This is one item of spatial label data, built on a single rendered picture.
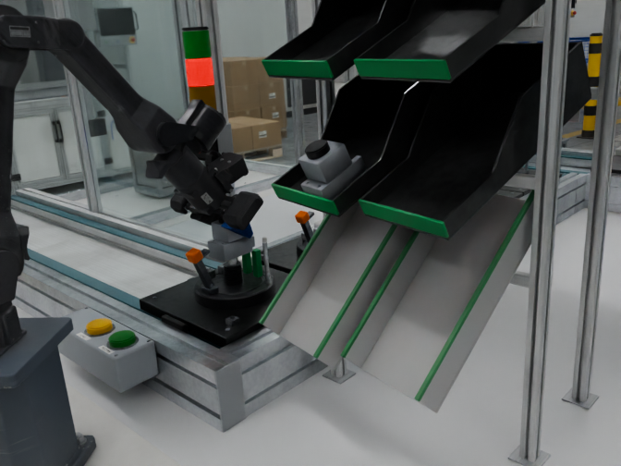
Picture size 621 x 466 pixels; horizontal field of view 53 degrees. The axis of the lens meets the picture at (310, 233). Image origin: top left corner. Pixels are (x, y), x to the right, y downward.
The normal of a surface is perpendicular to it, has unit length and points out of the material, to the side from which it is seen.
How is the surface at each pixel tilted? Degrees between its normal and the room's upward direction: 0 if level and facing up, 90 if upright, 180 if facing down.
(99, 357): 90
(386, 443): 0
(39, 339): 0
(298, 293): 90
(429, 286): 45
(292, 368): 90
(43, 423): 90
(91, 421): 0
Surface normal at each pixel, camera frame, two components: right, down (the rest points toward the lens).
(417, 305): -0.61, -0.50
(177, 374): -0.68, 0.27
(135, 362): 0.73, 0.18
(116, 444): -0.06, -0.95
